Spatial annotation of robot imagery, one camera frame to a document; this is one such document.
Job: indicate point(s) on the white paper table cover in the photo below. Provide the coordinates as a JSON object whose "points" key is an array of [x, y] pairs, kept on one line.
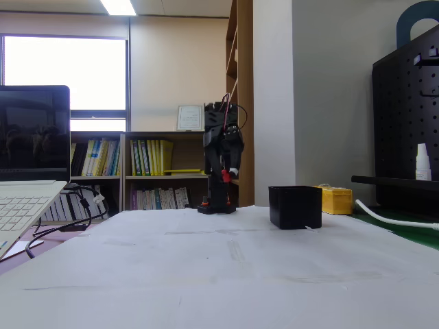
{"points": [[205, 291]]}

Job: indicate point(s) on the small red pawn piece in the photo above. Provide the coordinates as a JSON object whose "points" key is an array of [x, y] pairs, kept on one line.
{"points": [[225, 175]]}

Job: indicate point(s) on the thick yellow book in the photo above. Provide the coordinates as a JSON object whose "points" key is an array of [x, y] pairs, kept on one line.
{"points": [[166, 157]]}

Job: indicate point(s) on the narrow low wooden bookcase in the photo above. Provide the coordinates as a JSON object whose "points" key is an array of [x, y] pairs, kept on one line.
{"points": [[97, 181]]}

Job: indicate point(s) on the black pegboard hook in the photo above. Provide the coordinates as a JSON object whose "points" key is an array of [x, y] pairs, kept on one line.
{"points": [[430, 94], [423, 61]]}

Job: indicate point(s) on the orange black table clamp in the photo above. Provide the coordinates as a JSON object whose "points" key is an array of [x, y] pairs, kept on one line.
{"points": [[205, 203]]}

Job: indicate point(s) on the white laptop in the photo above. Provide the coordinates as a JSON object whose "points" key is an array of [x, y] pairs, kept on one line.
{"points": [[34, 137]]}

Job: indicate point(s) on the yellow cardboard box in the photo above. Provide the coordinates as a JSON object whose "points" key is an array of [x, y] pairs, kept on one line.
{"points": [[337, 202]]}

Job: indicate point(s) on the blue white book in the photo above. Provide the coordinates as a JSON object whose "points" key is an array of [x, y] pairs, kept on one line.
{"points": [[96, 157]]}

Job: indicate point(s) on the purple book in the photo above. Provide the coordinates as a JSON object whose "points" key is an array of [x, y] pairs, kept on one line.
{"points": [[134, 200]]}

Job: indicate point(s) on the framed white certificate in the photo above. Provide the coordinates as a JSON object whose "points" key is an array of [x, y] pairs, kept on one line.
{"points": [[189, 118]]}

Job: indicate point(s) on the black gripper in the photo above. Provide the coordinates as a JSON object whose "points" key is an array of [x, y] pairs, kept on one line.
{"points": [[232, 150]]}

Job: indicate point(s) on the white patterned binder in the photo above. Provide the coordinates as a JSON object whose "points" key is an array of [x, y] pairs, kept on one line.
{"points": [[181, 198]]}

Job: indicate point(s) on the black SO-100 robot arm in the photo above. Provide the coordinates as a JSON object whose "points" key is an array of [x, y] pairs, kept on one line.
{"points": [[219, 195]]}

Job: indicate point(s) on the tall wooden bookshelf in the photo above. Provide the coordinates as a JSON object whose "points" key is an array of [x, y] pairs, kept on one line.
{"points": [[244, 68]]}

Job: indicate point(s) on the black usb adapter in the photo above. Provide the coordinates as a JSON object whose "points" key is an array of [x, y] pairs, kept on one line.
{"points": [[71, 188]]}

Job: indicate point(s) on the dark-framed window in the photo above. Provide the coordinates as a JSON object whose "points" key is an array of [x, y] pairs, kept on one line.
{"points": [[65, 72]]}

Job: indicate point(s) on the white dropper bottle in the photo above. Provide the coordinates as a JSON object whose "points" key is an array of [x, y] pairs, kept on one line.
{"points": [[423, 164]]}

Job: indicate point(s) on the green yellow book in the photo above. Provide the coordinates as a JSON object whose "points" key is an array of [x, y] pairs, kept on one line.
{"points": [[144, 157], [136, 157]]}

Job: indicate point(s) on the flat yellow book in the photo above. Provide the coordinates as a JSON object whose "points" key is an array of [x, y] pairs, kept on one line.
{"points": [[183, 171]]}

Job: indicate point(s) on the wide low wooden bookcase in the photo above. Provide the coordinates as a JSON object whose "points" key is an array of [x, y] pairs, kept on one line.
{"points": [[192, 150]]}

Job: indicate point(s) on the black pegboard stand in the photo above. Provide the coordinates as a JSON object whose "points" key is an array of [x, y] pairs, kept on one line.
{"points": [[404, 130]]}

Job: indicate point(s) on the yellow white book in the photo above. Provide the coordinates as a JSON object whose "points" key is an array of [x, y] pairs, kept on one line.
{"points": [[89, 157]]}

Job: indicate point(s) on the black square container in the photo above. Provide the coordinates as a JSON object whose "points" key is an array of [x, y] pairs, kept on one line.
{"points": [[295, 209]]}

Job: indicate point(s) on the green desk mat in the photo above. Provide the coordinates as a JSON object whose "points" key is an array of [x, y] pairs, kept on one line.
{"points": [[411, 233]]}

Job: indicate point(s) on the white card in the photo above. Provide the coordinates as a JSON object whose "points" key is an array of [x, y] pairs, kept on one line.
{"points": [[24, 248]]}

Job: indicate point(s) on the ceiling light panel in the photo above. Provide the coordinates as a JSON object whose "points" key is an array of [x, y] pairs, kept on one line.
{"points": [[118, 7]]}

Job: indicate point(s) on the dark blue arched board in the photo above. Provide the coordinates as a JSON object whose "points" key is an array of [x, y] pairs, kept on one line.
{"points": [[403, 24]]}

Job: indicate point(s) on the black binder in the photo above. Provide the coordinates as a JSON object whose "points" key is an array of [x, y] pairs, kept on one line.
{"points": [[79, 159]]}

